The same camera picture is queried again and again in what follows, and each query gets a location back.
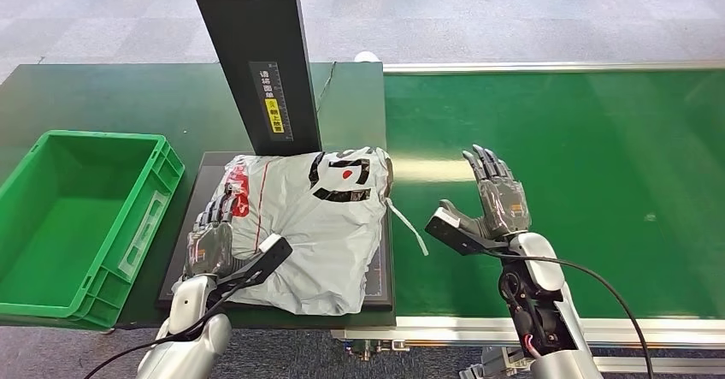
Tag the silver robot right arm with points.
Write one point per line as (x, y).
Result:
(544, 308)

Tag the green plastic crate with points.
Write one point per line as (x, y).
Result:
(62, 235)

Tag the black and yellow column label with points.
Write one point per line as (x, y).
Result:
(273, 104)

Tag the black scale column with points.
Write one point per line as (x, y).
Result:
(255, 36)

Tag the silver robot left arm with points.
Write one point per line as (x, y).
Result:
(190, 342)

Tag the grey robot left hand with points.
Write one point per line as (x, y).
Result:
(209, 249)

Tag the green conveyor belt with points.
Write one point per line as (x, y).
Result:
(595, 166)

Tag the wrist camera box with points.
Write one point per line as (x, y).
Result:
(453, 235)
(266, 260)

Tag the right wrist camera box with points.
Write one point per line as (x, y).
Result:
(453, 235)

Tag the black weighing scale platform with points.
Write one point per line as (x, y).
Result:
(181, 252)

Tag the white plastic mailer package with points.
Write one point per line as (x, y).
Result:
(328, 240)

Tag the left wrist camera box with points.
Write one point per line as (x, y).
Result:
(266, 260)

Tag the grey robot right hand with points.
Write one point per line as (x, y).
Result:
(501, 203)

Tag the small white round object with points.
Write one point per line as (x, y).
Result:
(366, 56)

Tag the clear crate label pocket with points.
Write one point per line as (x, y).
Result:
(141, 235)

